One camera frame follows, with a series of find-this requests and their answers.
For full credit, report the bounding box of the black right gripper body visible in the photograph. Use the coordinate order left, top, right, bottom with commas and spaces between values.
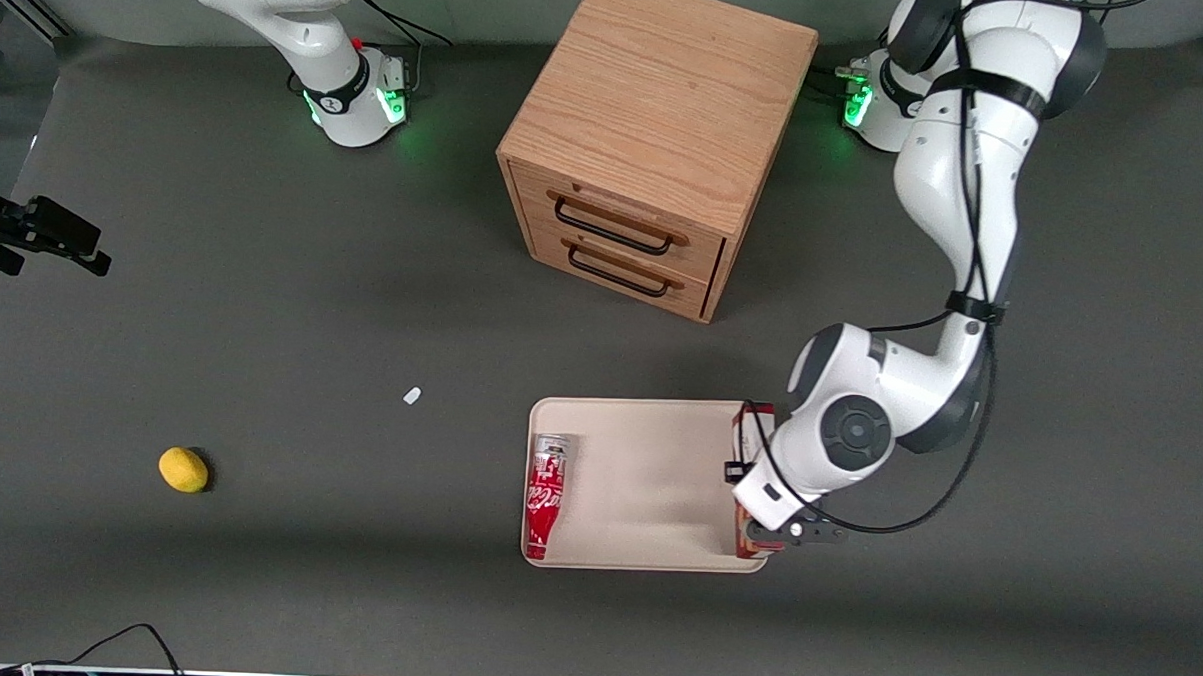
0, 162, 103, 261

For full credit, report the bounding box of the red cookie box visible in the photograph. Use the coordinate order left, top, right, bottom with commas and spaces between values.
732, 403, 792, 562

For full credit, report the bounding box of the beige plastic tray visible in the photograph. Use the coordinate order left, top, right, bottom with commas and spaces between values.
520, 393, 775, 576

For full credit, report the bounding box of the wooden drawer front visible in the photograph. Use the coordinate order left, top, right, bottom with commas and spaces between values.
527, 225, 714, 319
509, 163, 730, 283

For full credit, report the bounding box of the red cola bottle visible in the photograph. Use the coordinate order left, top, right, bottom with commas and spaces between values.
524, 434, 571, 562

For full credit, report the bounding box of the yellow lemon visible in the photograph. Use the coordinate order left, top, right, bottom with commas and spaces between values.
158, 447, 210, 494

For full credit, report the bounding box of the wooden drawer cabinet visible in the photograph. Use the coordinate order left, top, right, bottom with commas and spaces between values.
490, 0, 820, 328

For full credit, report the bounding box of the black drawer handle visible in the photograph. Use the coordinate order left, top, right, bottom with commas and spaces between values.
552, 196, 675, 256
566, 243, 671, 299

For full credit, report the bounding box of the black floor cable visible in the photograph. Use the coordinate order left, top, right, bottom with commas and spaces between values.
9, 619, 187, 676

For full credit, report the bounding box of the black base cable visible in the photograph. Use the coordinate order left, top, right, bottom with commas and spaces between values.
355, 0, 454, 49

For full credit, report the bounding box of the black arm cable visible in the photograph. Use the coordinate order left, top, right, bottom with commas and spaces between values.
735, 0, 1155, 546

